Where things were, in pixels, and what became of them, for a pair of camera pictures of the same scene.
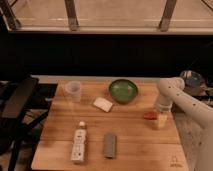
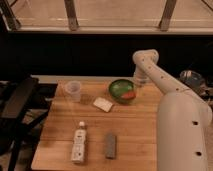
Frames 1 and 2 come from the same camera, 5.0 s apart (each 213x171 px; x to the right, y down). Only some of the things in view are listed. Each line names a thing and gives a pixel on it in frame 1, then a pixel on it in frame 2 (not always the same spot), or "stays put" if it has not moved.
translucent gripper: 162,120 → 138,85
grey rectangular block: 110,145 stays put
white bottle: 79,144 stays put
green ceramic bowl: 123,90 stays put
